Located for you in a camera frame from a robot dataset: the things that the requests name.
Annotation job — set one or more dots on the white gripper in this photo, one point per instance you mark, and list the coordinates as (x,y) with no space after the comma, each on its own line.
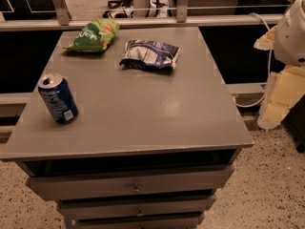
(291,42)

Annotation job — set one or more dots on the blue chip bag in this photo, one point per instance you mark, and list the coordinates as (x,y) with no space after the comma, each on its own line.
(149,55)

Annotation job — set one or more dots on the green chip bag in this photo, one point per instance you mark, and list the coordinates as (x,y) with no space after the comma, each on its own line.
(95,36)

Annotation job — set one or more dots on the blue pepsi can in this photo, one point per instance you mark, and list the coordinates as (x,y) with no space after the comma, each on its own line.
(55,91)

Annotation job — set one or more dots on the top drawer with knob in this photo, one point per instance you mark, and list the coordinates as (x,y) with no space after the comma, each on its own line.
(130,183)

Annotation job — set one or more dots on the drawer with knob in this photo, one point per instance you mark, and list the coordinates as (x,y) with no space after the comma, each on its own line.
(137,207)
(130,183)

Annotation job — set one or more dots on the grey drawer cabinet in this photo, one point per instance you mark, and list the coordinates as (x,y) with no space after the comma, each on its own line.
(132,120)

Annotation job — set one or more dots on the middle drawer with knob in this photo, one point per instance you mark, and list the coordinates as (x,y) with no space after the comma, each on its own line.
(137,207)

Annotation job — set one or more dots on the bottom drawer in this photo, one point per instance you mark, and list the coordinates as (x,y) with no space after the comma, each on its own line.
(146,222)

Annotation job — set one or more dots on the grey metal railing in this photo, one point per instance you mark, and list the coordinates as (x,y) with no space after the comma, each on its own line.
(48,15)

